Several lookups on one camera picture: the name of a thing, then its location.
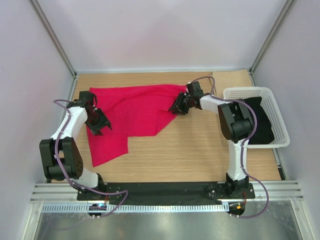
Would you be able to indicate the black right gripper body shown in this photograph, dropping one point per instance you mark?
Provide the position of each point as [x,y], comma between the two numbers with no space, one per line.
[183,103]

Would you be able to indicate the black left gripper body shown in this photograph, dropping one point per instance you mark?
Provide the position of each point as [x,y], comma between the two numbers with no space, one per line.
[97,121]

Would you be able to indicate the pink red t shirt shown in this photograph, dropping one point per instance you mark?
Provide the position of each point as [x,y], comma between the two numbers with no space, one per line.
[133,111]

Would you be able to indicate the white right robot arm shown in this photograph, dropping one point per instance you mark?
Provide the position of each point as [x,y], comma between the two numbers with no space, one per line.
[237,123]

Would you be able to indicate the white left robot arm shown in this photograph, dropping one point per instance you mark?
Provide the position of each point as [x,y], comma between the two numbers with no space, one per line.
[60,156]

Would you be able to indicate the folded beige t shirt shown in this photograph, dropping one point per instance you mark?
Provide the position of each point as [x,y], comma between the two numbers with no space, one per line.
[230,79]

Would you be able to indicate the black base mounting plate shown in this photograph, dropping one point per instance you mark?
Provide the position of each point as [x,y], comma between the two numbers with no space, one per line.
[177,193]

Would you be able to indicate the white perforated plastic basket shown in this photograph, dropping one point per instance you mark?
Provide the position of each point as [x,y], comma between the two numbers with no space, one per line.
[270,107]

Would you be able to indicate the black t shirt in basket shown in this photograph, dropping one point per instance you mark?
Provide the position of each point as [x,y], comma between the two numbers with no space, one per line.
[263,134]

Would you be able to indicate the aluminium frame rail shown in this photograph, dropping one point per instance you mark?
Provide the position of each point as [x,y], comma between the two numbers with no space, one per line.
[280,190]

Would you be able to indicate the white slotted cable duct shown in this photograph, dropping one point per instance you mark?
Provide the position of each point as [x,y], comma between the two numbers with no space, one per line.
[98,208]

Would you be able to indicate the left aluminium corner post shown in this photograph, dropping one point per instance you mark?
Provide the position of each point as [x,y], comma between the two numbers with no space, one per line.
[52,35]

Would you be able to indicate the aluminium corner post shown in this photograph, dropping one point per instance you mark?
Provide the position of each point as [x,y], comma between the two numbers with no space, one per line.
[280,19]
[52,35]

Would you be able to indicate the right aluminium corner post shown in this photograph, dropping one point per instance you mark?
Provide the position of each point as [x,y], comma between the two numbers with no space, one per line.
[280,19]

